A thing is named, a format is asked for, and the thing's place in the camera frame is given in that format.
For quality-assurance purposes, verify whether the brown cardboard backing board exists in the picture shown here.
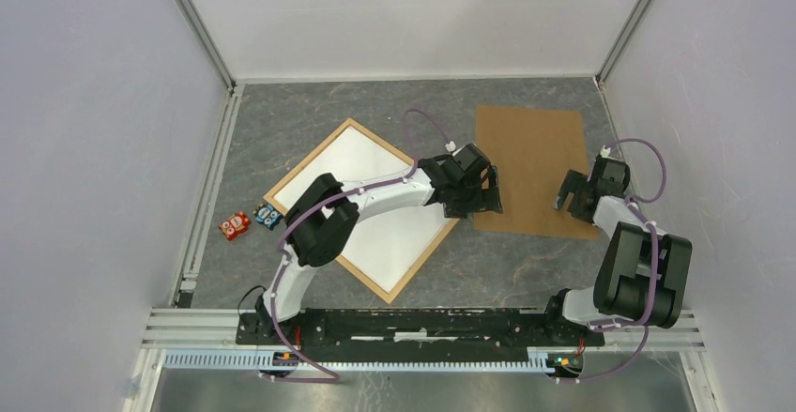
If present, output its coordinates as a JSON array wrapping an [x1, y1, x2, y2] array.
[[473, 105, 600, 240]]

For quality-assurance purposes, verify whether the wooden picture frame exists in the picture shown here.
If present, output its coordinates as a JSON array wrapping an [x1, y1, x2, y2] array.
[[263, 117, 460, 305]]

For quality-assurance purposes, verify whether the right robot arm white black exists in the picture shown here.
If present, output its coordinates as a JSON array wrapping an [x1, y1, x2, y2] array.
[[542, 155, 693, 344]]

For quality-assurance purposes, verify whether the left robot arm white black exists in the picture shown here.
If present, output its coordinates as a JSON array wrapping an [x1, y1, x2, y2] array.
[[254, 144, 503, 344]]

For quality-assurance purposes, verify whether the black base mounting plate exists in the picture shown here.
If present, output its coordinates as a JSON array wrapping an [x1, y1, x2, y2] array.
[[236, 308, 605, 363]]

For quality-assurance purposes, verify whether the blue owl toy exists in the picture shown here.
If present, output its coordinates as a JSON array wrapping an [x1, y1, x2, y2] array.
[[253, 203, 283, 230]]

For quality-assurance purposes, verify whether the red small toy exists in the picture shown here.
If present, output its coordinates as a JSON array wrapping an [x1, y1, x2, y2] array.
[[219, 211, 252, 241]]

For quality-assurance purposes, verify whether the right aluminium corner post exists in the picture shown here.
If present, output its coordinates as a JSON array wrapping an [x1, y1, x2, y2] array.
[[594, 0, 654, 89]]

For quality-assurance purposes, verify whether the aluminium corner post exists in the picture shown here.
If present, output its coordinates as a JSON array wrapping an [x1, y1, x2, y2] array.
[[175, 0, 237, 91], [594, 0, 654, 89]]

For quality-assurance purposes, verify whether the toothed aluminium rail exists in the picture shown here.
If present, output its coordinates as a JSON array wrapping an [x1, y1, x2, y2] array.
[[163, 349, 554, 374]]

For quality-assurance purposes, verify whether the left aluminium corner post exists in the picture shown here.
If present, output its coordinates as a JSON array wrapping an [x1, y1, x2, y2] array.
[[175, 0, 237, 91]]

